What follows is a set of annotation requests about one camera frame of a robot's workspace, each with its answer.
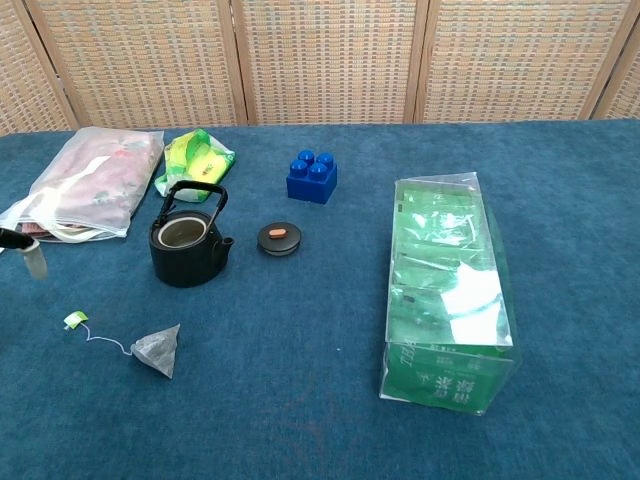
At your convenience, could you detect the pyramid tea bag with string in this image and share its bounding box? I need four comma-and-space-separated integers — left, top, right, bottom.
63, 310, 181, 380

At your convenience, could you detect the black teapot lid orange knob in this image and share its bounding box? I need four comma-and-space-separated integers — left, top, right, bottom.
256, 222, 304, 260

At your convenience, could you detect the wicker folding screen panel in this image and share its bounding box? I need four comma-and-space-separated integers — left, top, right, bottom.
592, 0, 640, 121
0, 0, 80, 137
413, 0, 640, 124
229, 0, 431, 126
22, 0, 250, 130

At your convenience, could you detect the translucent zip pouch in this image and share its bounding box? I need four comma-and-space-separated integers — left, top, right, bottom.
0, 126, 166, 255

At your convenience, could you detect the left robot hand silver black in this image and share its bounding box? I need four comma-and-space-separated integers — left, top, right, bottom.
0, 227, 49, 280

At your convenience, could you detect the green yellow snack packet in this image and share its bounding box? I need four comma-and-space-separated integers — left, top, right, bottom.
153, 128, 237, 204

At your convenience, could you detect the blue carpet table cover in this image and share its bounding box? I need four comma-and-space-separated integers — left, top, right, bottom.
0, 118, 640, 480

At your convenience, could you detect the blue plastic building block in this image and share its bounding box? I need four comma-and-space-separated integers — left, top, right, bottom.
285, 149, 339, 205

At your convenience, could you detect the black cast iron teapot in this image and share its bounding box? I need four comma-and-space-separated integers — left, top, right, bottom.
147, 180, 235, 289

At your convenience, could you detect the clear box of green tea packets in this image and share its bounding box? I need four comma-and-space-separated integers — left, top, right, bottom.
378, 171, 522, 416

